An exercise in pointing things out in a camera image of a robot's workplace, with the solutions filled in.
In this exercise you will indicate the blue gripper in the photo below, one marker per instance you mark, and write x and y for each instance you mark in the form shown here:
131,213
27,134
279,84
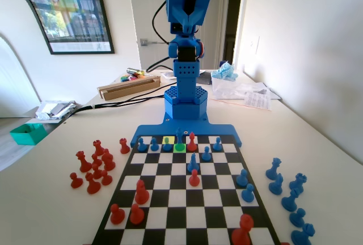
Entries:
189,21

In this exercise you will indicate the blue king chess piece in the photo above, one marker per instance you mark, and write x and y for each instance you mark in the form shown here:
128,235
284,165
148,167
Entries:
179,143

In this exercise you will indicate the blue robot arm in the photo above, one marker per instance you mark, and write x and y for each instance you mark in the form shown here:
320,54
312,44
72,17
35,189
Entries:
185,86

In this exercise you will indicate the red rook chess piece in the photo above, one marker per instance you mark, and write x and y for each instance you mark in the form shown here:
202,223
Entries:
124,146
98,148

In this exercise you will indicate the blue queen chess piece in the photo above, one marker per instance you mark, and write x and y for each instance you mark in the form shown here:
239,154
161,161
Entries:
273,169

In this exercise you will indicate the red queen chess piece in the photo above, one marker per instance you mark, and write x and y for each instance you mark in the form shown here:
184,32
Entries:
83,162

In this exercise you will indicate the blue rook chess piece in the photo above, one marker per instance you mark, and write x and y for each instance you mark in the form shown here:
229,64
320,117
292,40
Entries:
297,182

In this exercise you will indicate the large red piece front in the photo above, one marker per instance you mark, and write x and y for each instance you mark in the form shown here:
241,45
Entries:
242,230

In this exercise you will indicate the white door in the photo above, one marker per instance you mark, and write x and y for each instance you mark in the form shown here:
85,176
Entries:
136,1

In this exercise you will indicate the white paper sheet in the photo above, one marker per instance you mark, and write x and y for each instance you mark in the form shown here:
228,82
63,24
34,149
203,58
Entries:
167,75

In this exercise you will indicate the grey notebook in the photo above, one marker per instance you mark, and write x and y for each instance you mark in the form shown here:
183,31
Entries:
204,79

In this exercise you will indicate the silver yellow tube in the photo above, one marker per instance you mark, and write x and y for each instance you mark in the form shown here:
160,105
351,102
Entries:
134,71

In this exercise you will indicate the colourful marker set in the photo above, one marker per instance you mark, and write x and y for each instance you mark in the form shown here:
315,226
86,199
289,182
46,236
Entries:
127,79

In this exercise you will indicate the clear plastic bag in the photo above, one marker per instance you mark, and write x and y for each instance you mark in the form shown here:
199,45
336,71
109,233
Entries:
235,89

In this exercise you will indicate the long cardboard box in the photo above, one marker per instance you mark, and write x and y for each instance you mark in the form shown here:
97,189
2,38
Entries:
127,90

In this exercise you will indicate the black framed poster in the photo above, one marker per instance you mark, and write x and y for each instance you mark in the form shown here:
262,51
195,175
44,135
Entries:
76,15

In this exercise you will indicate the printed paper sheet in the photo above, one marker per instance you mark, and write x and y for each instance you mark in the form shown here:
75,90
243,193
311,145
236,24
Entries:
258,101

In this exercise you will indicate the crumpled silver paper pile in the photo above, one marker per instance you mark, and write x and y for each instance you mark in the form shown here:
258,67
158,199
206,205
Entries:
54,110

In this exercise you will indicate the white arched panel dark rim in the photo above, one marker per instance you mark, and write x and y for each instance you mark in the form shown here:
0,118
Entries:
8,72

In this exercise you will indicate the black white chessboard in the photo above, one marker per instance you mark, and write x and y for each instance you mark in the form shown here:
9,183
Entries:
175,199

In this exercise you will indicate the green plastic bin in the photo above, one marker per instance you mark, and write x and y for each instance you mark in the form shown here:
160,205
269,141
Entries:
28,137

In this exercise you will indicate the blue arm base plate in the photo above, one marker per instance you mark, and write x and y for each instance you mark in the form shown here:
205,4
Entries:
204,128

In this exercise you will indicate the red arm base plate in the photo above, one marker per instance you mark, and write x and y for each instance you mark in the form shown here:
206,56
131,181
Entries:
285,243

